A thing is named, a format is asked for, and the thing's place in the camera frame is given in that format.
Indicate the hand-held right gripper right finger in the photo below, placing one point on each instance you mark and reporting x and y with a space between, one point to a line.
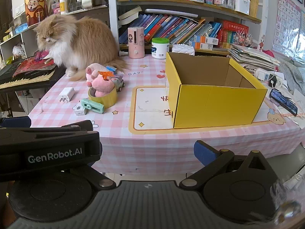
206 152

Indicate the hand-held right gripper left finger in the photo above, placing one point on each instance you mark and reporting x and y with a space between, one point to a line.
101 180

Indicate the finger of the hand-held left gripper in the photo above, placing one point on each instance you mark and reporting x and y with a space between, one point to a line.
14 122
47 130

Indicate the small white box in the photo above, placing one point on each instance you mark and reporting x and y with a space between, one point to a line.
79 109

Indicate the white charger plug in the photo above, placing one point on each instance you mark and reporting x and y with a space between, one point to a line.
67 95

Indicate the yellow cardboard box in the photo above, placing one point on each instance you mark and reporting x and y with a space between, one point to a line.
214 105

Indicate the mint green clip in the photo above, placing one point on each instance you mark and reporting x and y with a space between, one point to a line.
93 106

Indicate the pink plush toy orange tuft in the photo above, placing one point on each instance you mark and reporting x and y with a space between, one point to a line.
103 84

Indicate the black keyboard stand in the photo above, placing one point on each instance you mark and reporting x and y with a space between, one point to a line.
9 105

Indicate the black electronic keyboard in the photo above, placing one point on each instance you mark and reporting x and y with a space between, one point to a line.
26 80

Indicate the red shiny papers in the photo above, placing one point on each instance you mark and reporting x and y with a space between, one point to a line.
31 64

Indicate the yellow tape roll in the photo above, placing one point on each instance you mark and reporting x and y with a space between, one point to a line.
108 100

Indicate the cream card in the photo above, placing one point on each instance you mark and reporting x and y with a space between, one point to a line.
49 60

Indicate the white plastic bag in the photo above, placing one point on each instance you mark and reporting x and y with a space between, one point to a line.
17 51

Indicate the pink plush pig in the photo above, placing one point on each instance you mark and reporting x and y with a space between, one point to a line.
94 72

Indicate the grey toy truck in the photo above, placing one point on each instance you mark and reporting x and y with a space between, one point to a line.
119 83

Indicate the small blue white toy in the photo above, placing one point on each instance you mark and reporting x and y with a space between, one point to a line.
111 69

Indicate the black phone on stand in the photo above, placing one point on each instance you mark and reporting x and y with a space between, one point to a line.
284 101

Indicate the white power strip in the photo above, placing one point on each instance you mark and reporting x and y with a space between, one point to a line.
263 75

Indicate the clear plastic bag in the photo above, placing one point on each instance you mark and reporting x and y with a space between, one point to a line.
289 202

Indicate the orange white fluffy cat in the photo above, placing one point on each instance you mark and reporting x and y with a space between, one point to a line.
83 38

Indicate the white ribbed tissue pack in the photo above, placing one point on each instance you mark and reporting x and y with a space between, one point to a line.
183 50

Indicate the stack of papers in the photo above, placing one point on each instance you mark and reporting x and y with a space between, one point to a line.
252 57

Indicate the small white spray tube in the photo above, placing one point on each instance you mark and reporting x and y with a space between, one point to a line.
124 53

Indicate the orange white small cartons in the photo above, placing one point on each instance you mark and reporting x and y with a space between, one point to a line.
205 42

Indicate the white jar green lid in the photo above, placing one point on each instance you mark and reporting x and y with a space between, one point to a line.
160 50

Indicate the yellow red figure paper box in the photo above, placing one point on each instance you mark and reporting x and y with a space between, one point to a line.
35 10

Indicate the grey blanket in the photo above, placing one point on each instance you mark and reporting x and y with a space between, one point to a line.
293 74

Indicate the stack of red books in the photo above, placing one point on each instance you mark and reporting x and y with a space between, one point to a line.
234 33

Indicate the pink cylindrical humidifier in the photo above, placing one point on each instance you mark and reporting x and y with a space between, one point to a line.
135 43

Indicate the white bottle yellow label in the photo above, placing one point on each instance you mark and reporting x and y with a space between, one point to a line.
63 6

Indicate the row of slanted colourful books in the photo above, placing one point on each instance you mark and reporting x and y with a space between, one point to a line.
171 28

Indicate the open cream book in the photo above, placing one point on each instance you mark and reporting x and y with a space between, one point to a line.
129 15

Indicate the white rolled paper tube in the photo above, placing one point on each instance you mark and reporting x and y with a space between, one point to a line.
171 13

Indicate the wooden bookshelf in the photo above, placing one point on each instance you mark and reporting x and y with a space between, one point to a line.
190 4

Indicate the stack of yellow books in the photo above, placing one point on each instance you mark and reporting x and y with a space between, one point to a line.
253 0

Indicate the pink alphabet wall poster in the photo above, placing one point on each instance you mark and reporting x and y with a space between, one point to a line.
286 23

